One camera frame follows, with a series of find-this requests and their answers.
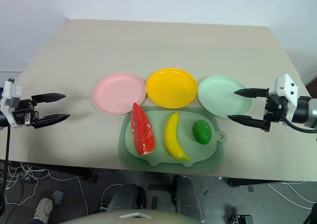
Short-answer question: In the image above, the dark grey rounded shape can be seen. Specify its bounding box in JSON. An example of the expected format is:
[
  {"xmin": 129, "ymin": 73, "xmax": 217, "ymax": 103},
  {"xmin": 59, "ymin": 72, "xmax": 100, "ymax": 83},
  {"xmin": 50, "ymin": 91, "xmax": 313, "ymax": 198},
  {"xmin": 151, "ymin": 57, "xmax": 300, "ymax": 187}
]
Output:
[
  {"xmin": 171, "ymin": 174, "xmax": 207, "ymax": 224},
  {"xmin": 100, "ymin": 183, "xmax": 147, "ymax": 213}
]

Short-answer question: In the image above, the red watermelon slice toy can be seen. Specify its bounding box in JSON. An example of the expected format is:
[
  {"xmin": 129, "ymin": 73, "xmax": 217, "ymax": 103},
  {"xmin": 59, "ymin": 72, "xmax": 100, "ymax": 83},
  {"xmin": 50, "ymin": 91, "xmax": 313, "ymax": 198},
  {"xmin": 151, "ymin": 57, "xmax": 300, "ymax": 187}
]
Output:
[{"xmin": 130, "ymin": 102, "xmax": 157, "ymax": 156}]

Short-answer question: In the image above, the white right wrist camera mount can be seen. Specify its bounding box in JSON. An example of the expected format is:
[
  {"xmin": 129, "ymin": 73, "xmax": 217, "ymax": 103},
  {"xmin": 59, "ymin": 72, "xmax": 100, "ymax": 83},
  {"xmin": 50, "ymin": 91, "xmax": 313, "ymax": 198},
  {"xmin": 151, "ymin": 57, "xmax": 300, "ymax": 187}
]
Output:
[{"xmin": 268, "ymin": 73, "xmax": 302, "ymax": 122}]

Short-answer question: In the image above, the pink plate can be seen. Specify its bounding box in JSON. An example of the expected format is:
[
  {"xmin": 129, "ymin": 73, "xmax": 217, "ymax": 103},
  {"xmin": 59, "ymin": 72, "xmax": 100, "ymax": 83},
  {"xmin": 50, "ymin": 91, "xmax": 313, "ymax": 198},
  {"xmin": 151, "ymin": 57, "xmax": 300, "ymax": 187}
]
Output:
[{"xmin": 91, "ymin": 72, "xmax": 147, "ymax": 115}]

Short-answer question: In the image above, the green pig-shaped silicone mat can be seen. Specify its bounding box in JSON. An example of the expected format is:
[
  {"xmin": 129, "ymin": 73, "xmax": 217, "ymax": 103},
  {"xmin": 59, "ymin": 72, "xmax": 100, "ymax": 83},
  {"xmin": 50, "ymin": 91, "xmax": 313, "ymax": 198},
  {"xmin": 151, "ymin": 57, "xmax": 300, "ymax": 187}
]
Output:
[{"xmin": 118, "ymin": 106, "xmax": 227, "ymax": 174}]

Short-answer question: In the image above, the black box with connectors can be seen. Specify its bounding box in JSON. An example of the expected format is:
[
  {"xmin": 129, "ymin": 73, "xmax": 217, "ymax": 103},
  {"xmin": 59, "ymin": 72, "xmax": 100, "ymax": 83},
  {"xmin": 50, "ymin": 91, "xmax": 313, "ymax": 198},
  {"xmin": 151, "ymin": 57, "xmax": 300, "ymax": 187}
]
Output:
[{"xmin": 227, "ymin": 214, "xmax": 255, "ymax": 224}]

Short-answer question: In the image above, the grey worn shoe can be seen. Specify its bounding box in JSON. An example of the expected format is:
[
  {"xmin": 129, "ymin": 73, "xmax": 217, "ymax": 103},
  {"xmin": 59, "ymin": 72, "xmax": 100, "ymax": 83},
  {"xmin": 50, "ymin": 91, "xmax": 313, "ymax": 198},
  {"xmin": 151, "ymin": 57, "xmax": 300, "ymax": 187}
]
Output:
[{"xmin": 32, "ymin": 198, "xmax": 53, "ymax": 221}]

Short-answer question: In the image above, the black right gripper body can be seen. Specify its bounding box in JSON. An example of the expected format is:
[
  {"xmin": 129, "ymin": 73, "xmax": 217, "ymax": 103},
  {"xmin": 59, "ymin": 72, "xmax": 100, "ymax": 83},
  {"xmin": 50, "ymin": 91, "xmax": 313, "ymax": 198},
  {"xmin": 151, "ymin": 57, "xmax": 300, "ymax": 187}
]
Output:
[{"xmin": 263, "ymin": 87, "xmax": 289, "ymax": 126}]

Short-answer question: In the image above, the yellow plate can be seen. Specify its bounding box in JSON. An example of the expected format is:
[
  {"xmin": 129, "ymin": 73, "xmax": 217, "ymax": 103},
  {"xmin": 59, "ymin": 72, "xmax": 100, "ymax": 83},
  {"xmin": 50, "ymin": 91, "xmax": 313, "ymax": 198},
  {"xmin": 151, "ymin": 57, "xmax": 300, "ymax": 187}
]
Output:
[{"xmin": 146, "ymin": 67, "xmax": 198, "ymax": 109}]

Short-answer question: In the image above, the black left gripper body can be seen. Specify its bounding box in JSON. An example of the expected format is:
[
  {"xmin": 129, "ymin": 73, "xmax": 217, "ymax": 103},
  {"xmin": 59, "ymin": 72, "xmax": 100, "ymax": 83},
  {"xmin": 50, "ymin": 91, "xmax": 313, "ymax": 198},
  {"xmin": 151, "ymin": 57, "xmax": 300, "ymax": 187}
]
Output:
[{"xmin": 11, "ymin": 96, "xmax": 40, "ymax": 129}]

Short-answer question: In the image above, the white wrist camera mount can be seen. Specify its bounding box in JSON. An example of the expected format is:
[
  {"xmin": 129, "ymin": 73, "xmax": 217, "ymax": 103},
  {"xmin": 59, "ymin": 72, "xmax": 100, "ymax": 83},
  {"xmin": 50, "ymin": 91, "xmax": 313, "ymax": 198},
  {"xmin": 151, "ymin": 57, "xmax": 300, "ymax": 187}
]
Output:
[
  {"xmin": 268, "ymin": 73, "xmax": 302, "ymax": 122},
  {"xmin": 0, "ymin": 78, "xmax": 23, "ymax": 129}
]

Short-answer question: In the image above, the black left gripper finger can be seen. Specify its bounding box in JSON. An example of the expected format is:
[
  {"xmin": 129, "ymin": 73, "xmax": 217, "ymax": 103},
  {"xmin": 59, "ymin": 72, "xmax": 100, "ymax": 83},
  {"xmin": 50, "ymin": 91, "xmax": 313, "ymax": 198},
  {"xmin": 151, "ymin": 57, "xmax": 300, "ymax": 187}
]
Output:
[
  {"xmin": 31, "ymin": 93, "xmax": 66, "ymax": 104},
  {"xmin": 31, "ymin": 113, "xmax": 71, "ymax": 129}
]

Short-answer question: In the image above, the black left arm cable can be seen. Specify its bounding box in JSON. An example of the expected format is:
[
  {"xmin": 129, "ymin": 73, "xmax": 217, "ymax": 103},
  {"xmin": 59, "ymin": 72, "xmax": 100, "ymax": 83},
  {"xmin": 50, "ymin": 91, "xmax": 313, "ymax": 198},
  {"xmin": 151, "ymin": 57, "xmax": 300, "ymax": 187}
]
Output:
[{"xmin": 0, "ymin": 126, "xmax": 12, "ymax": 210}]

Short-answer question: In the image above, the green round fruit toy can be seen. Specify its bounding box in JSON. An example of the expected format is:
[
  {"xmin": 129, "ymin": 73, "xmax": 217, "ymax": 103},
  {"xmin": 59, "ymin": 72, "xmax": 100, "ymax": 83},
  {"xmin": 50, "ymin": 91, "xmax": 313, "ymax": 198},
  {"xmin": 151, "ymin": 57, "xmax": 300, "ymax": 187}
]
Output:
[{"xmin": 192, "ymin": 119, "xmax": 212, "ymax": 145}]

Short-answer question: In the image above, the light green plate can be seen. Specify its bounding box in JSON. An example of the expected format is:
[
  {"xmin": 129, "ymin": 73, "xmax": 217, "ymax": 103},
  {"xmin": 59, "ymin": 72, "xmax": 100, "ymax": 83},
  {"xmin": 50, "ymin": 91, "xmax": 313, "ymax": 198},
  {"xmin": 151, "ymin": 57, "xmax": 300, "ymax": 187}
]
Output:
[{"xmin": 197, "ymin": 75, "xmax": 254, "ymax": 118}]

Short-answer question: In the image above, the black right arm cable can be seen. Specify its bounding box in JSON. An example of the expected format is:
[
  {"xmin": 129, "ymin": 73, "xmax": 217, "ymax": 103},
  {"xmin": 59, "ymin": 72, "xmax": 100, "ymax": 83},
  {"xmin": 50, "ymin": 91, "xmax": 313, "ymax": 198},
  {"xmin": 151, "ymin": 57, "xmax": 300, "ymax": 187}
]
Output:
[{"xmin": 282, "ymin": 117, "xmax": 317, "ymax": 142}]

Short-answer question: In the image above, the beige rounded robot torso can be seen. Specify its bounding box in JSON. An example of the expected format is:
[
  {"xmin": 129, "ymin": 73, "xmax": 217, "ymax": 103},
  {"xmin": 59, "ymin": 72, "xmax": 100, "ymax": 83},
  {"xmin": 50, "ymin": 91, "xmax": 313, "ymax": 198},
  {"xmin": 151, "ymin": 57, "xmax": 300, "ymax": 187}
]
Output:
[{"xmin": 59, "ymin": 208, "xmax": 179, "ymax": 224}]

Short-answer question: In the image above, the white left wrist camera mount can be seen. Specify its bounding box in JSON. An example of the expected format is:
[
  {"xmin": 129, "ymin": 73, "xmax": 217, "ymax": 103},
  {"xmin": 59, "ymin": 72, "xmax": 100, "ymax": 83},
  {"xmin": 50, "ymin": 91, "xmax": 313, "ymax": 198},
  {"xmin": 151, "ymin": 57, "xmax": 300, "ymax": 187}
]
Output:
[{"xmin": 0, "ymin": 78, "xmax": 23, "ymax": 129}]

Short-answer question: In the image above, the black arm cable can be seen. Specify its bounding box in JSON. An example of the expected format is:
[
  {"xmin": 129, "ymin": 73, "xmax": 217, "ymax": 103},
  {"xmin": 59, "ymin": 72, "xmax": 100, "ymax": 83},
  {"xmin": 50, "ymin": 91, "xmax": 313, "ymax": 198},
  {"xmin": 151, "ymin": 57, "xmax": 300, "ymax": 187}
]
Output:
[
  {"xmin": 282, "ymin": 117, "xmax": 317, "ymax": 142},
  {"xmin": 0, "ymin": 126, "xmax": 12, "ymax": 210}
]

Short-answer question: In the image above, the white floor cable tangle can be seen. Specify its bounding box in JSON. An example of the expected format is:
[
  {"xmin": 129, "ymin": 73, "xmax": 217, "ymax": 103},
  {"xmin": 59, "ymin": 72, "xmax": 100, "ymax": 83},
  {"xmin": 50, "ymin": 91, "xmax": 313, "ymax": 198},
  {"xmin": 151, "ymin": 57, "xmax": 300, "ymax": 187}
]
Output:
[
  {"xmin": 265, "ymin": 180, "xmax": 317, "ymax": 210},
  {"xmin": 4, "ymin": 162, "xmax": 90, "ymax": 215}
]

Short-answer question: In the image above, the black table frame bar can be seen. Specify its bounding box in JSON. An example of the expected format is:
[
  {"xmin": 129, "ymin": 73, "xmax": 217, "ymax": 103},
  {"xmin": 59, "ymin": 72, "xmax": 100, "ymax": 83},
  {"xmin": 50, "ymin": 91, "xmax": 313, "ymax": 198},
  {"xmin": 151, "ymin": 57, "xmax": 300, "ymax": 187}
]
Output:
[
  {"xmin": 227, "ymin": 177, "xmax": 272, "ymax": 188},
  {"xmin": 7, "ymin": 160, "xmax": 100, "ymax": 184}
]

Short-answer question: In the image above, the yellow banana toy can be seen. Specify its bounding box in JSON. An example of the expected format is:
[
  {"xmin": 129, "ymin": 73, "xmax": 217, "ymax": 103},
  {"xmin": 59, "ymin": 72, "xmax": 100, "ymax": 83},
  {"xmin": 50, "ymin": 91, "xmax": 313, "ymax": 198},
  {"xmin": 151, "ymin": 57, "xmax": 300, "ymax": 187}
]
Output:
[{"xmin": 164, "ymin": 112, "xmax": 191, "ymax": 162}]

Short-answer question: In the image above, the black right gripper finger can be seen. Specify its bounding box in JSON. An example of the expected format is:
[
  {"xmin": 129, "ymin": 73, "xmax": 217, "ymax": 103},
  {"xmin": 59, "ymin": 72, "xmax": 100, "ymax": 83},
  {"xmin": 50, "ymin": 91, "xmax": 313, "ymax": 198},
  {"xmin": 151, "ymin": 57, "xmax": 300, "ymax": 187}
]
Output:
[
  {"xmin": 226, "ymin": 114, "xmax": 271, "ymax": 133},
  {"xmin": 233, "ymin": 87, "xmax": 269, "ymax": 99}
]

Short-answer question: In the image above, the small grey-blue floor block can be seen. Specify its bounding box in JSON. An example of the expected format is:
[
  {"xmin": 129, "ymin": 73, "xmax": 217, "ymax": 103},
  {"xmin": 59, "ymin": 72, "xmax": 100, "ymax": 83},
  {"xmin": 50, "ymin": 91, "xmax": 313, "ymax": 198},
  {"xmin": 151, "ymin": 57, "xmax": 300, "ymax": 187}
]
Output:
[{"xmin": 51, "ymin": 189, "xmax": 64, "ymax": 206}]

